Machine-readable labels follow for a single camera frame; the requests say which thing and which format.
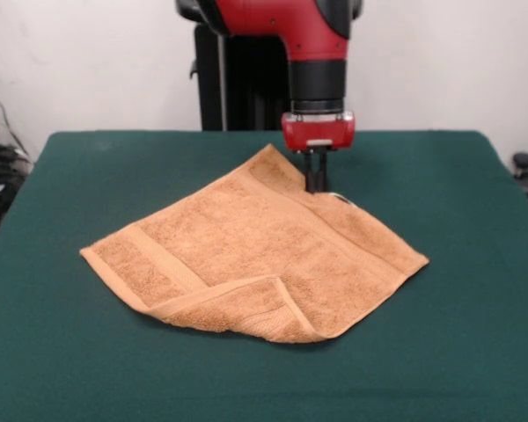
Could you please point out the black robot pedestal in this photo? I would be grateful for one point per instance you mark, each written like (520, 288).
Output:
(242, 83)

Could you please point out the orange terry towel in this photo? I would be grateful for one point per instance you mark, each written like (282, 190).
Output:
(255, 250)

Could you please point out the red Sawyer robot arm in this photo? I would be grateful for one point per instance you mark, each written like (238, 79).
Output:
(317, 57)

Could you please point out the dark green table cloth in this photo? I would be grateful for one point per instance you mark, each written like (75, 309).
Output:
(444, 351)

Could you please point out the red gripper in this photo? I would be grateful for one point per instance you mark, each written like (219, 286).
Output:
(319, 132)

